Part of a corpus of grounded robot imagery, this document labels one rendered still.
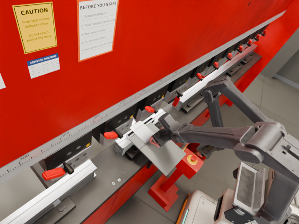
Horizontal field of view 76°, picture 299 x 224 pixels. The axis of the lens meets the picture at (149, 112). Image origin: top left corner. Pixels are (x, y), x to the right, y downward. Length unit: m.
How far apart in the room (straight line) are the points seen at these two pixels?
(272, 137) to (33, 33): 0.50
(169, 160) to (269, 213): 0.47
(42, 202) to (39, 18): 0.74
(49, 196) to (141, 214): 1.15
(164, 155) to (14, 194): 1.38
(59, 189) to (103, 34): 0.70
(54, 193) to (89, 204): 0.17
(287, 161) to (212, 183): 1.84
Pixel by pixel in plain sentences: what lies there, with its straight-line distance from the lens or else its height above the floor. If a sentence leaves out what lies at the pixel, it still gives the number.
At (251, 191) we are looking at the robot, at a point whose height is 1.04.
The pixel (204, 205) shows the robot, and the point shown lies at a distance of 1.86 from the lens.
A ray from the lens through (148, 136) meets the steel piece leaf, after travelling 1.05.
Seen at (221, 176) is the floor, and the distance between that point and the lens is 2.43.
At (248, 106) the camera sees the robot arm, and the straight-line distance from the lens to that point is 1.03.
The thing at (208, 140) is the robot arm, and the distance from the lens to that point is 0.67.
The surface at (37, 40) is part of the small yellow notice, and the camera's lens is 0.34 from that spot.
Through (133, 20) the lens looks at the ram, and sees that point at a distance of 0.45.
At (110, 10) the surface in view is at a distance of 0.39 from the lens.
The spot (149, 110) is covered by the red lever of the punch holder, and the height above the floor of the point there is 1.31.
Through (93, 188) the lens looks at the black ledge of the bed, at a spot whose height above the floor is 0.87.
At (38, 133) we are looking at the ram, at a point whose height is 1.45.
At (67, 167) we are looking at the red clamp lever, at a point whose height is 1.26.
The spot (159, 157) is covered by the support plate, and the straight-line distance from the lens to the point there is 1.00.
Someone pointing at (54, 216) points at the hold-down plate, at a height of 0.91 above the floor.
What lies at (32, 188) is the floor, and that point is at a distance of 2.01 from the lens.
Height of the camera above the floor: 1.85
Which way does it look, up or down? 47 degrees down
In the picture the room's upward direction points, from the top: 22 degrees clockwise
